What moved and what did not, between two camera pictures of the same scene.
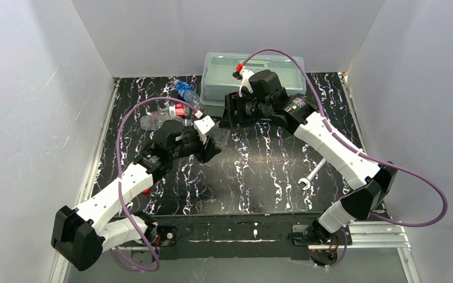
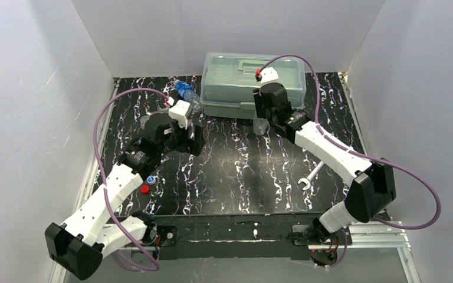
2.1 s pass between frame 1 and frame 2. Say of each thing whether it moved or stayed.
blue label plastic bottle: stayed
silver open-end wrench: stayed
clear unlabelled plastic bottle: moved
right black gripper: moved
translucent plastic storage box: stayed
